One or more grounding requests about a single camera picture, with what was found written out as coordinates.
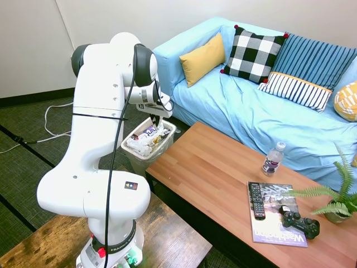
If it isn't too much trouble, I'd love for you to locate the clear purple label water bottle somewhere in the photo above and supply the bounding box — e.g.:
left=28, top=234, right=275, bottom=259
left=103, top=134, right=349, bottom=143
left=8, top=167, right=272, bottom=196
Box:
left=260, top=141, right=286, bottom=178

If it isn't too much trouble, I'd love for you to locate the beige plastic trash bin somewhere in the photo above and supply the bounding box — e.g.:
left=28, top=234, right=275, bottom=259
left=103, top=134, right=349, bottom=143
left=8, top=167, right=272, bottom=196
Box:
left=120, top=116, right=177, bottom=179

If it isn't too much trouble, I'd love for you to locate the rustic dark wood robot table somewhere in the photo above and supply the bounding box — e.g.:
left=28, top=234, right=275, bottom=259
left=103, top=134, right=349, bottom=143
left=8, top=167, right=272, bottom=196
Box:
left=0, top=192, right=213, bottom=268

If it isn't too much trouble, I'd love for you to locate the white floor cable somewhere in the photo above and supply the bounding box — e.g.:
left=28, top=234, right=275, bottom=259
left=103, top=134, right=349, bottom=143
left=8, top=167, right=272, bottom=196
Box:
left=0, top=102, right=75, bottom=155

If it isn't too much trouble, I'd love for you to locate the light blue sofa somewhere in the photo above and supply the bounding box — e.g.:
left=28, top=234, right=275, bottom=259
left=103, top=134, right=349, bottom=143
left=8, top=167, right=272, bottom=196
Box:
left=152, top=16, right=357, bottom=194

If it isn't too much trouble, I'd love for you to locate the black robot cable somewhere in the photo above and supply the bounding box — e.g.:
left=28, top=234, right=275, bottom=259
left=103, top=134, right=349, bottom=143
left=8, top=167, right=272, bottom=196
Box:
left=103, top=43, right=175, bottom=268

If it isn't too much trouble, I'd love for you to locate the white navy striped pillow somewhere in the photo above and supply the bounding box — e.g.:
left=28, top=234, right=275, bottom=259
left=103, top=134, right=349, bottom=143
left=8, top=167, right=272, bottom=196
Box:
left=257, top=71, right=334, bottom=114

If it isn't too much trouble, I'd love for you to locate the black floor strip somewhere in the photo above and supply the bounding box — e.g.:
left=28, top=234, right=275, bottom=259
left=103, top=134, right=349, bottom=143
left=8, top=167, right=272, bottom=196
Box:
left=0, top=124, right=56, bottom=169
left=0, top=194, right=37, bottom=233

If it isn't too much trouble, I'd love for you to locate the blue striped pillow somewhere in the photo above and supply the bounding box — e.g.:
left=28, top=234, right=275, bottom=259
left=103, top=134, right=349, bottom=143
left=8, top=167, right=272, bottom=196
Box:
left=272, top=32, right=357, bottom=92

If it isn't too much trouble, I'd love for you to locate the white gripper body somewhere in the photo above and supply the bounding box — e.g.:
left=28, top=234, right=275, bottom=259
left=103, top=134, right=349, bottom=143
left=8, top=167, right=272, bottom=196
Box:
left=136, top=102, right=174, bottom=119

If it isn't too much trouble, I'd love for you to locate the yellow white patterned bolster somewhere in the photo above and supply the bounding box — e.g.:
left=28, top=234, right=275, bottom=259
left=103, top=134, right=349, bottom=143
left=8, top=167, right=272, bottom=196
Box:
left=334, top=80, right=357, bottom=123

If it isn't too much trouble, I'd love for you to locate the black TV remote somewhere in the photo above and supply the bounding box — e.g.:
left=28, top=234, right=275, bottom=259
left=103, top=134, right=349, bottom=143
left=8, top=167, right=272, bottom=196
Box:
left=248, top=183, right=267, bottom=221

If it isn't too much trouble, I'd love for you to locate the plain mustard yellow pillow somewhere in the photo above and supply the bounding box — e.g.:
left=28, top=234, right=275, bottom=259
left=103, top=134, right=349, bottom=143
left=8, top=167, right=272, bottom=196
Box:
left=179, top=32, right=226, bottom=88

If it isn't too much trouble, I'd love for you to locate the black white checkered pillow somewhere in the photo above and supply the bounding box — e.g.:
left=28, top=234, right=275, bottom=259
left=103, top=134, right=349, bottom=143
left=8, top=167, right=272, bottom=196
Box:
left=219, top=24, right=290, bottom=84

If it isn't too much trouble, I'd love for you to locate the purple Washington magazine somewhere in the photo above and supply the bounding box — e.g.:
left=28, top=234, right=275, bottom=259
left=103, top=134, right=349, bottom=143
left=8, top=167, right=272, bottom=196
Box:
left=247, top=181, right=309, bottom=248

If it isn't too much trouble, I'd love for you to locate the purple label discarded bottle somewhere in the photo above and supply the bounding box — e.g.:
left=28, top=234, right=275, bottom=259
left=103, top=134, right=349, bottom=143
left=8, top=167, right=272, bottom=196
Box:
left=142, top=125, right=159, bottom=138

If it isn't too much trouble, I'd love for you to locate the black game controller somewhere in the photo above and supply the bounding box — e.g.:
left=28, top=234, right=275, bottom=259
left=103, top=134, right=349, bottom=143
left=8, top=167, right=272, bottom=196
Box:
left=278, top=205, right=321, bottom=240

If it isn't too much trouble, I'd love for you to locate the potted green fern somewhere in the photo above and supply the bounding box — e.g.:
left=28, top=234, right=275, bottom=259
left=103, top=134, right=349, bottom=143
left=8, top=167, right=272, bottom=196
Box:
left=288, top=143, right=357, bottom=224

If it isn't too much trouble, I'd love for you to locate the white crumpled plastic bag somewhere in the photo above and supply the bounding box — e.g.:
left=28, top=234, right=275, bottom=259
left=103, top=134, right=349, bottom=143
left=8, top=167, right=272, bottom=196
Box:
left=126, top=132, right=153, bottom=157

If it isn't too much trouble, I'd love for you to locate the brown wooden coffee table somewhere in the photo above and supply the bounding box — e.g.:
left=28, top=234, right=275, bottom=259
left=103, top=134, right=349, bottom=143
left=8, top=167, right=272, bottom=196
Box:
left=144, top=121, right=357, bottom=268

